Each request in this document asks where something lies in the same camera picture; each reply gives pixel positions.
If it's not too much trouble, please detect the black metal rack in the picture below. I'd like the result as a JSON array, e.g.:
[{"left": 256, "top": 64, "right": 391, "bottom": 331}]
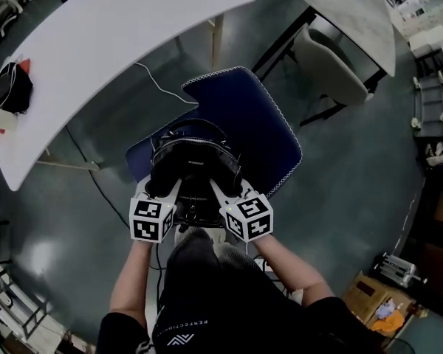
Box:
[{"left": 0, "top": 263, "right": 49, "bottom": 342}]

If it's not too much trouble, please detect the white bag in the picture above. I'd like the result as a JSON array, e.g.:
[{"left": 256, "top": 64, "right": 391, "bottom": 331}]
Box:
[{"left": 424, "top": 141, "right": 443, "bottom": 167}]

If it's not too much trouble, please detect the black cloth bundle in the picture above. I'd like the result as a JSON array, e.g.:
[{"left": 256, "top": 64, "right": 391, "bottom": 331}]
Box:
[{"left": 0, "top": 61, "right": 34, "bottom": 114}]

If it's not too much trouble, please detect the grey upholstered chair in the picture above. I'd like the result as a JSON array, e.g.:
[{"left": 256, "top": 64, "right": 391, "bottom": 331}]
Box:
[{"left": 294, "top": 24, "right": 374, "bottom": 127}]

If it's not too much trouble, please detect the grey cart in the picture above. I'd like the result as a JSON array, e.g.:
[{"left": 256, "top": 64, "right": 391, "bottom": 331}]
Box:
[{"left": 409, "top": 70, "right": 443, "bottom": 138}]

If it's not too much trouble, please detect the person's right forearm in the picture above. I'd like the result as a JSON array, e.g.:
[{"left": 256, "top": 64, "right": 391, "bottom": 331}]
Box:
[{"left": 251, "top": 234, "right": 335, "bottom": 308}]

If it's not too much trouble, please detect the marble table with black legs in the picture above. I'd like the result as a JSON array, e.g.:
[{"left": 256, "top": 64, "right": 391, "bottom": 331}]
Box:
[{"left": 250, "top": 0, "right": 396, "bottom": 96}]

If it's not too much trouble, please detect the person's left forearm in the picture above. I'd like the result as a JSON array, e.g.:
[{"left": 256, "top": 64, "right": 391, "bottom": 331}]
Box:
[{"left": 109, "top": 240, "right": 155, "bottom": 319}]

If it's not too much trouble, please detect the silver machine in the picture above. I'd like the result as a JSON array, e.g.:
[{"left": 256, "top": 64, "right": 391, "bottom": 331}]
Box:
[{"left": 372, "top": 252, "right": 427, "bottom": 289}]

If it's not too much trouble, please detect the blue chair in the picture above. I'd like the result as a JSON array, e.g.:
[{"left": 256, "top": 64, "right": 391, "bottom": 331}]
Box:
[{"left": 124, "top": 65, "right": 303, "bottom": 201}]

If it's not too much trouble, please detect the white curved table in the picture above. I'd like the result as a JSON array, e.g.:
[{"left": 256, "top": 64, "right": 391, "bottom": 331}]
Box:
[{"left": 0, "top": 0, "right": 258, "bottom": 192}]

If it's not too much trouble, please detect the black leather handbag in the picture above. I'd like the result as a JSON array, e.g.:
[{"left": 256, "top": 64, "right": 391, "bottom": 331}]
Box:
[{"left": 149, "top": 118, "right": 244, "bottom": 230}]

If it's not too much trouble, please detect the person's dark t-shirt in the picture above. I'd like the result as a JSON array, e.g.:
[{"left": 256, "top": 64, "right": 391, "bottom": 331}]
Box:
[{"left": 99, "top": 230, "right": 388, "bottom": 354}]

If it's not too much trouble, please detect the cardboard box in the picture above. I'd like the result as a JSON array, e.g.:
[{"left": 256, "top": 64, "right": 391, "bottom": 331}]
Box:
[{"left": 343, "top": 271, "right": 418, "bottom": 337}]

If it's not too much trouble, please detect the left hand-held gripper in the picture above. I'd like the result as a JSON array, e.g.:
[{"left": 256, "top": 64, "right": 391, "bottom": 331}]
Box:
[{"left": 128, "top": 180, "right": 183, "bottom": 243}]

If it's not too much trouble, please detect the white box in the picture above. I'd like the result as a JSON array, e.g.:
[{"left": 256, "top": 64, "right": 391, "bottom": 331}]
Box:
[{"left": 0, "top": 104, "right": 18, "bottom": 131}]

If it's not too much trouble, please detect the black cable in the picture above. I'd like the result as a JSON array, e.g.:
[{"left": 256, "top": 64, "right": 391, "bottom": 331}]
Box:
[{"left": 64, "top": 125, "right": 132, "bottom": 221}]

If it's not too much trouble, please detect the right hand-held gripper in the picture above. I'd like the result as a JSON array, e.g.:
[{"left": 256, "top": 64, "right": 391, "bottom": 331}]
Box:
[{"left": 208, "top": 178, "right": 274, "bottom": 243}]

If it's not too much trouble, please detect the light blue cloth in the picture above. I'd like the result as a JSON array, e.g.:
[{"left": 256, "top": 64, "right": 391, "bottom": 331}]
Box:
[{"left": 375, "top": 299, "right": 398, "bottom": 319}]

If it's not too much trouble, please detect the orange cloth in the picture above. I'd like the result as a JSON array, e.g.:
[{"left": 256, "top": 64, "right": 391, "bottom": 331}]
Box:
[{"left": 371, "top": 313, "right": 405, "bottom": 333}]

